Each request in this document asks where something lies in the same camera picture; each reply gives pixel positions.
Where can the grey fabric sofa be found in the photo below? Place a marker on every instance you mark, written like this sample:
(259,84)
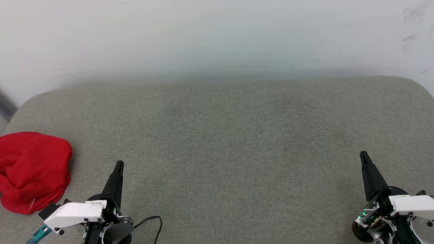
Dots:
(223,152)

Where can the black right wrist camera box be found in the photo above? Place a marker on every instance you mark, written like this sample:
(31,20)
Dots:
(421,193)

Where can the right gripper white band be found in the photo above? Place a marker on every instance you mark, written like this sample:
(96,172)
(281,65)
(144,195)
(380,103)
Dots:
(413,206)

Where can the red basketball jersey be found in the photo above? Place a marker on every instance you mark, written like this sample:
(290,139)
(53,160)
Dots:
(32,169)

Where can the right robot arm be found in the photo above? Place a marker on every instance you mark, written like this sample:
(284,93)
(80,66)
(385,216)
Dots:
(361,234)

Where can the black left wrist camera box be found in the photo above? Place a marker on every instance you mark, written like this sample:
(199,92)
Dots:
(49,210)

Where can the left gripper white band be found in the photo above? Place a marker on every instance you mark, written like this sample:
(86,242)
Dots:
(76,213)

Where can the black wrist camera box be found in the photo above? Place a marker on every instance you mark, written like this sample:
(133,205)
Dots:
(49,210)
(421,193)

